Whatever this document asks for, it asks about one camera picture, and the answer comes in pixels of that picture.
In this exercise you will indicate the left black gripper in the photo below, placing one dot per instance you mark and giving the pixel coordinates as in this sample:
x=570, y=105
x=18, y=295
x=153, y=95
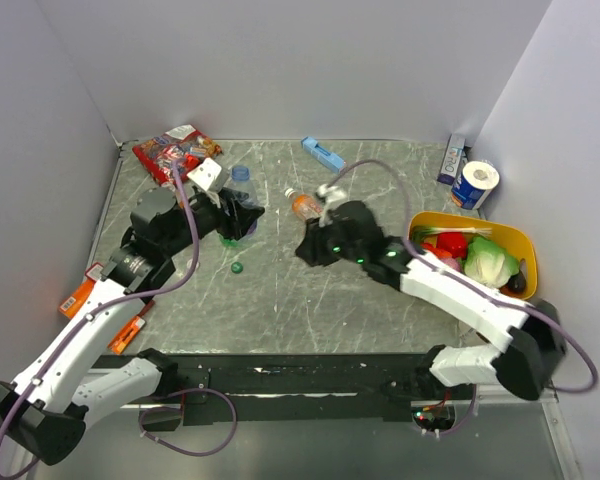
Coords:
x=235, y=224

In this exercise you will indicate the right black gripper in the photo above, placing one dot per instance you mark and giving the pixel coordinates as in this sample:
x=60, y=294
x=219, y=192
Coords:
x=311, y=248

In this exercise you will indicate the green plastic bottle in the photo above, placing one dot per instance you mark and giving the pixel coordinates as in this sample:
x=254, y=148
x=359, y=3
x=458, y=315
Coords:
x=241, y=243

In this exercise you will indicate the clear blue water bottle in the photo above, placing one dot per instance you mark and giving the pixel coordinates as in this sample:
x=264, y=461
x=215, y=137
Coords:
x=240, y=181

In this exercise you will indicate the green bottle cap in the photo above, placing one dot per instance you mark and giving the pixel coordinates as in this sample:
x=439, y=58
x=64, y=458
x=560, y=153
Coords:
x=237, y=267

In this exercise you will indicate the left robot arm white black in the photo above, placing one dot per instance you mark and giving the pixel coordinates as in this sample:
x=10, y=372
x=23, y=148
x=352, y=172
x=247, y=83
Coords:
x=48, y=407

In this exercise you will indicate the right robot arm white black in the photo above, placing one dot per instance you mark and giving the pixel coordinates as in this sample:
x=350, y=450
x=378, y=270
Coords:
x=522, y=348

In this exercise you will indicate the orange tea bottle centre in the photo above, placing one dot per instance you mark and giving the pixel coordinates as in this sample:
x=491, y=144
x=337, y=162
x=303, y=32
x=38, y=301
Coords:
x=304, y=206

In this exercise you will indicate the red candy bag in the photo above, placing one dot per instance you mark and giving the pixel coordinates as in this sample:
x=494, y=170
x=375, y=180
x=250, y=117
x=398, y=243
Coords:
x=184, y=145

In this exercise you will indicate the orange carrot toy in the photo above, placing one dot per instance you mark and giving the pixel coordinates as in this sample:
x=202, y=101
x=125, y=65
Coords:
x=438, y=252

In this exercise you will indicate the red pepper toy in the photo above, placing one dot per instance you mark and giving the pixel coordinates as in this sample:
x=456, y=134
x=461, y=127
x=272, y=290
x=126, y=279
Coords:
x=455, y=243

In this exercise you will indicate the toilet paper roll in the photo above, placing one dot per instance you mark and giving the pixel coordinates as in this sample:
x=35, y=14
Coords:
x=474, y=184

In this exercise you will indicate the green cabbage toy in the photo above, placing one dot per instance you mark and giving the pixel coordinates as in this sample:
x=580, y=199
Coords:
x=489, y=264

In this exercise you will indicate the yellow plastic basket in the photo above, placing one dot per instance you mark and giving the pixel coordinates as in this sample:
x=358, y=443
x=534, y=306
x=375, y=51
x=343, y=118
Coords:
x=516, y=242

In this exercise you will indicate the orange utility knife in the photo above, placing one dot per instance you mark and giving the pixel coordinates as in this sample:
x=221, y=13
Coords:
x=127, y=334

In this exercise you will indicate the dark eggplant toy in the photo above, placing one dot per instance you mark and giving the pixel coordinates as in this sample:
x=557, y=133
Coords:
x=516, y=284

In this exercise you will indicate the orange red battery pack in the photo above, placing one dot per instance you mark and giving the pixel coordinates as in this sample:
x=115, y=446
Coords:
x=74, y=302

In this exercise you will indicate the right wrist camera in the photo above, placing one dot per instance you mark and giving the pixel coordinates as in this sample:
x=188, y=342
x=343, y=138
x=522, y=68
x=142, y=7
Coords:
x=331, y=197

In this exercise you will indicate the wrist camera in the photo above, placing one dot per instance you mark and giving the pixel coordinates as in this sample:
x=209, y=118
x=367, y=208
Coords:
x=209, y=176
x=331, y=197

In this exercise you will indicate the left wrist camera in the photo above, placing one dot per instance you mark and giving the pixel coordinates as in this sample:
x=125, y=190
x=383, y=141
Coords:
x=209, y=176

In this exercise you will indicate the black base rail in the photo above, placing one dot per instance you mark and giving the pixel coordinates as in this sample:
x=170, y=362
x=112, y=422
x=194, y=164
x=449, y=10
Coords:
x=214, y=388

